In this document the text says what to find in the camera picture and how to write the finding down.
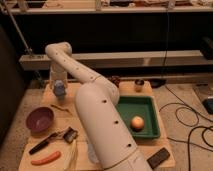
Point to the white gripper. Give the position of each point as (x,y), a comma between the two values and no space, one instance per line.
(57,73)

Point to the blue sponge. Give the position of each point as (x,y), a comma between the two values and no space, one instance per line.
(58,84)

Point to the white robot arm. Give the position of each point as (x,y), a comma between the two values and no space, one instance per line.
(95,103)

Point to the clear blue plastic cup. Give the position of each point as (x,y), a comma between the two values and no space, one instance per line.
(59,92)

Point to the small dark cup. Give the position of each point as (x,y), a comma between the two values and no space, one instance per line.
(139,83)

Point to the thin metal utensil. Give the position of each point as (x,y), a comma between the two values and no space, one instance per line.
(60,108)

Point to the purple bowl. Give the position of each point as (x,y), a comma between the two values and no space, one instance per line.
(40,119)

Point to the red bowl with items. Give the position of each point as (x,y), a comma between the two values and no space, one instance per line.
(115,80)

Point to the orange carrot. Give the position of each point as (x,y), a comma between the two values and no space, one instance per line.
(52,157)

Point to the yellow banana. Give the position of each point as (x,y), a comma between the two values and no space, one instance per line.
(71,157)

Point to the green plastic tray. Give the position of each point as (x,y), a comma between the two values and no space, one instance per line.
(142,106)

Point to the crumpled clear plastic bag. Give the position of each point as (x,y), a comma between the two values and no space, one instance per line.
(91,154)

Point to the orange apple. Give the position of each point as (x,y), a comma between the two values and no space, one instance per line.
(137,123)

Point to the black rectangular block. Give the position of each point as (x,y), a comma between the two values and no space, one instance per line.
(158,158)

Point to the metal shelf frame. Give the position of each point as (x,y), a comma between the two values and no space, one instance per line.
(132,44)

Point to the black handled knife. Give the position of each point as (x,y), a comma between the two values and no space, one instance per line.
(44,143)

